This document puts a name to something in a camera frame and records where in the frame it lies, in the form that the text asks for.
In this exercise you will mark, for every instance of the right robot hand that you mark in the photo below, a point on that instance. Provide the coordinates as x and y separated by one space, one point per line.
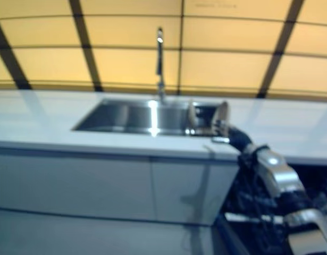
239 139

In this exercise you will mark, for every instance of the cream ceramic plate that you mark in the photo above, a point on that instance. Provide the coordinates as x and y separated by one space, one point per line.
192 114
224 111

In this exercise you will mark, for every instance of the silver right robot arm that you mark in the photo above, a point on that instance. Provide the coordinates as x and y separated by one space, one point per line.
283 175

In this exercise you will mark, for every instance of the narrow white cabinet door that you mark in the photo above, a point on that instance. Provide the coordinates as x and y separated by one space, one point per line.
189 188

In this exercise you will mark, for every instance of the stainless steel sink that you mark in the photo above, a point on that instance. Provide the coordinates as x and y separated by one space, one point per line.
142 117

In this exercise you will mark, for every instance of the chrome kitchen faucet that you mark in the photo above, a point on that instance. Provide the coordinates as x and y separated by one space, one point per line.
160 66

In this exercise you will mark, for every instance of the dark framed amber window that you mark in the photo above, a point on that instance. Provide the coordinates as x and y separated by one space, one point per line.
126 61

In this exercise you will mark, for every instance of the wide white cabinet door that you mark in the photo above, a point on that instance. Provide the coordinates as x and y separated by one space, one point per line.
73 183

